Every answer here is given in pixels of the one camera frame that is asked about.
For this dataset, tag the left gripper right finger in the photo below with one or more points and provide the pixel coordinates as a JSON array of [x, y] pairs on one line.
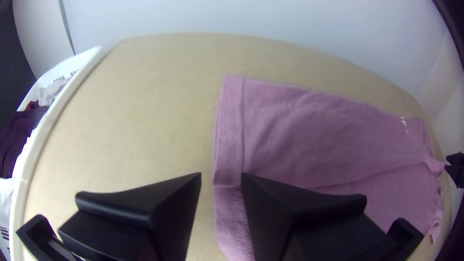
[[308, 228]]

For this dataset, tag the heap of clothes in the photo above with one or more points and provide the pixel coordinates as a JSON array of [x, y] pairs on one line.
[[18, 134]]

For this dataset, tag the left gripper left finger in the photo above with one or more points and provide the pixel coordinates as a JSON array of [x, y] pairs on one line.
[[145, 224]]

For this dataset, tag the white laundry basket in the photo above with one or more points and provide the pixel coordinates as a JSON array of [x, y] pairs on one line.
[[58, 108]]

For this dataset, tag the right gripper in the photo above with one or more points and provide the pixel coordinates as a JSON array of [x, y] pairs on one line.
[[457, 174]]

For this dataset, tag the mauve t-shirt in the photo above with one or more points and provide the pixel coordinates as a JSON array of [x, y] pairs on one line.
[[308, 137]]

